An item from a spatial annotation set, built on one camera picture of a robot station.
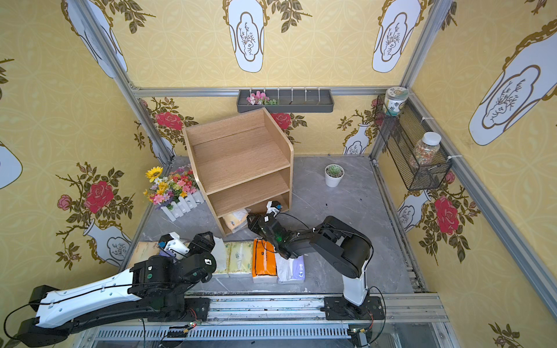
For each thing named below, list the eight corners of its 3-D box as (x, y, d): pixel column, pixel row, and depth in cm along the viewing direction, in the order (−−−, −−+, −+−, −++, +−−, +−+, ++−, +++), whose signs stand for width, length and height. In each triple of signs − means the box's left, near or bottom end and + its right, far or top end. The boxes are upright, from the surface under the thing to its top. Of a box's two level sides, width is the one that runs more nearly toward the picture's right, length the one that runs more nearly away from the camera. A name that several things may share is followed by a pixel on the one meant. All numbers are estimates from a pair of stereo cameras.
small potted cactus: (324, 187, 110) (327, 175, 102) (323, 176, 114) (326, 164, 107) (341, 187, 110) (345, 175, 102) (339, 176, 114) (343, 164, 107)
